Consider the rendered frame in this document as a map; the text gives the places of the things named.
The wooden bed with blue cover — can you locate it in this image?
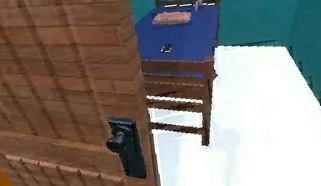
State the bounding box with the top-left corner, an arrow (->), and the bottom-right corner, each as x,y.
131,0 -> 239,154

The small black phone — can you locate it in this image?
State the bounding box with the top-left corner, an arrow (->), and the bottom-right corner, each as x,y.
159,43 -> 174,55

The pink pillow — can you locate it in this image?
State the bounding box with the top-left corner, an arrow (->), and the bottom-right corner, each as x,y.
150,8 -> 194,27

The small grey-pink object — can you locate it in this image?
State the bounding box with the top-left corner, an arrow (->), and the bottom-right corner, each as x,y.
193,0 -> 204,12

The brown wooden room door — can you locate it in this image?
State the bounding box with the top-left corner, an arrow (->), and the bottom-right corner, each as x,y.
0,0 -> 163,186

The black door handle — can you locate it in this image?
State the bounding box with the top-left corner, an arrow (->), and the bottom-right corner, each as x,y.
103,113 -> 148,183

